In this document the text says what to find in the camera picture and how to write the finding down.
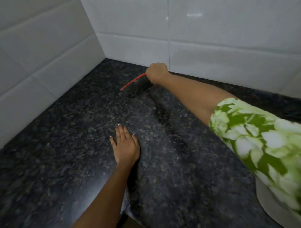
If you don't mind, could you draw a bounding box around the green floral sleeve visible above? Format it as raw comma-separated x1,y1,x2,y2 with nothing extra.
208,97,301,222

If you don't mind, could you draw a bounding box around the person's right hand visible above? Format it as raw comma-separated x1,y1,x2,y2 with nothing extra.
145,62,170,85

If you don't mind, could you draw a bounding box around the red plastic scraper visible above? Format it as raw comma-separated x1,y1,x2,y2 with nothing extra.
120,72,148,91

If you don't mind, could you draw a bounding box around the person's left hand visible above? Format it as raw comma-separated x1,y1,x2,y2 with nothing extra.
109,124,140,165

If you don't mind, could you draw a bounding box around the person's right forearm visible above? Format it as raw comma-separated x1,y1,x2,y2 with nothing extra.
154,72,238,128

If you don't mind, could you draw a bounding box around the person's left forearm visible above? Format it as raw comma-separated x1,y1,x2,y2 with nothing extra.
72,162,140,228

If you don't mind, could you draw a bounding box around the granite pattern adhesive film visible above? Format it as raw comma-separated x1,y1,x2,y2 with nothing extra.
119,78,284,228

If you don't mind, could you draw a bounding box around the white backing paper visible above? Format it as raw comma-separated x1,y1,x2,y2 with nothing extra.
255,176,301,228

